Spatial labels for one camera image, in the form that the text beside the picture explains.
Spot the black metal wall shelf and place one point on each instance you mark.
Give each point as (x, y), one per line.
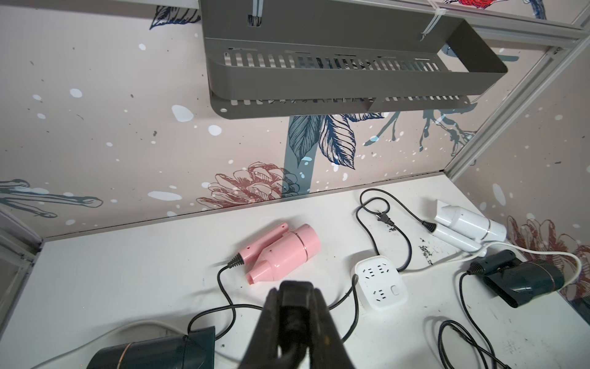
(285, 58)

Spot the dark blow dryer right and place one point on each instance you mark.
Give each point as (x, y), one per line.
(517, 282)

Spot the pink blow dryer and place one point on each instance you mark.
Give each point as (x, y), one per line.
(279, 252)

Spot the white folded blow dryer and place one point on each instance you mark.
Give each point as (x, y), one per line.
(463, 229)

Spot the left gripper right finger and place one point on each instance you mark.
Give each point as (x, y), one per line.
(326, 347)

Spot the dark folded blow dryer left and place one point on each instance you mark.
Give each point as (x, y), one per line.
(195, 350)

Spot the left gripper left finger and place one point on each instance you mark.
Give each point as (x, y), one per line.
(263, 349)

